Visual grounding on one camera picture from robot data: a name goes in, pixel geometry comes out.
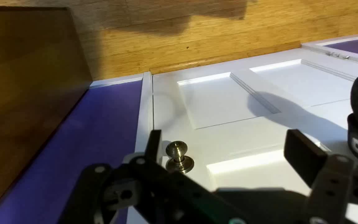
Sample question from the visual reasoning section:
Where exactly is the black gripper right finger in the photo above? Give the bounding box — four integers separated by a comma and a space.
284, 128, 358, 224

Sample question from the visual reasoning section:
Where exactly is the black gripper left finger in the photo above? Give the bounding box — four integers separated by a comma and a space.
59, 128, 247, 224

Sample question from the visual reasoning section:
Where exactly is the metal door knob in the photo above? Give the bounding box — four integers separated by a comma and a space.
165, 140, 197, 174

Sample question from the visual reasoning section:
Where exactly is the white panel door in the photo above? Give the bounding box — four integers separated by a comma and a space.
90, 31, 358, 156
127, 43, 358, 224

